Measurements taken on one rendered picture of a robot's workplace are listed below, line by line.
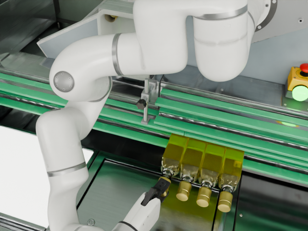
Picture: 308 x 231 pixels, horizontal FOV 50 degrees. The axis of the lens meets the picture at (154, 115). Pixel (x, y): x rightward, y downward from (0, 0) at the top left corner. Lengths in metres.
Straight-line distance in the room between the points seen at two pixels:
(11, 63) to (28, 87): 0.15
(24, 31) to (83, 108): 1.13
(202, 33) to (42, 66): 0.83
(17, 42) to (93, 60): 1.21
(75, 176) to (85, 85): 0.19
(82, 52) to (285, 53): 0.64
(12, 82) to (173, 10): 0.84
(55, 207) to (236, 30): 0.54
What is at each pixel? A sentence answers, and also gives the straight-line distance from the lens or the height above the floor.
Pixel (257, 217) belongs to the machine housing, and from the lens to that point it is 1.14.
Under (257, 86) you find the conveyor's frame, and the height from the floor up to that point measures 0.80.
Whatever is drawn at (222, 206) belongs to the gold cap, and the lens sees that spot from 0.92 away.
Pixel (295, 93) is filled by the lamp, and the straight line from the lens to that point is 1.03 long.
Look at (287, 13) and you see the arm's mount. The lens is 0.89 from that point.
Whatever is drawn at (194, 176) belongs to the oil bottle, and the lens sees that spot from 0.96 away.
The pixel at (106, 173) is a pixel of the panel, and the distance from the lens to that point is 1.13.
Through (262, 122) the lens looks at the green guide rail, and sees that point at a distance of 0.98.
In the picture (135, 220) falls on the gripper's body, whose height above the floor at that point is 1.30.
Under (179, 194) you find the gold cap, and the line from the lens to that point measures 0.92.
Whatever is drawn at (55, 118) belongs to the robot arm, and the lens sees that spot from 0.71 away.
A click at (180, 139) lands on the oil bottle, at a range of 1.02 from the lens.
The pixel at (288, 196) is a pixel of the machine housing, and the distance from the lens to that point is 1.22.
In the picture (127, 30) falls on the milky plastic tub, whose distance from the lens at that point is 1.12.
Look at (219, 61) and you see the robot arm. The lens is 0.60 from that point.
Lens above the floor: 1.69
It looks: 46 degrees down
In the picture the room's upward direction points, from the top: 154 degrees counter-clockwise
